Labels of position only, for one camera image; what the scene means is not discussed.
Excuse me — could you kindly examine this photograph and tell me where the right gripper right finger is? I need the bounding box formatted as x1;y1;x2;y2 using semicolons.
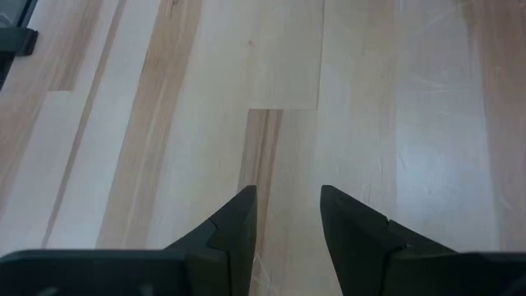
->
319;184;457;296

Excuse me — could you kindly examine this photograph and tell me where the black table edge bracket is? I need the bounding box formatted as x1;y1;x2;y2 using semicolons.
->
0;26;39;58

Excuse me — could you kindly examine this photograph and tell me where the black aluminium table frame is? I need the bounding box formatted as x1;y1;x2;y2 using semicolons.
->
0;0;39;90

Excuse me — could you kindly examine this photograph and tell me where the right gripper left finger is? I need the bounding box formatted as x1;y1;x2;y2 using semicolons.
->
164;184;259;296

